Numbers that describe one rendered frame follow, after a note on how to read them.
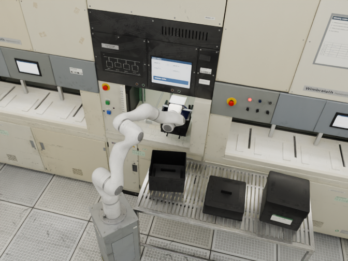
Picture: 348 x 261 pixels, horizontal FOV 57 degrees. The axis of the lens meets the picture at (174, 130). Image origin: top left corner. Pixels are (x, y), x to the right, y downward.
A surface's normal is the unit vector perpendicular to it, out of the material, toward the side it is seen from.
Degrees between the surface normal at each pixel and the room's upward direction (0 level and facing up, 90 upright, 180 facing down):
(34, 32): 90
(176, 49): 90
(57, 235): 0
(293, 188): 0
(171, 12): 94
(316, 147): 0
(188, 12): 92
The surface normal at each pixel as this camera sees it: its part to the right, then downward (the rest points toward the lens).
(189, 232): 0.04, -0.73
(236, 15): -0.23, 0.66
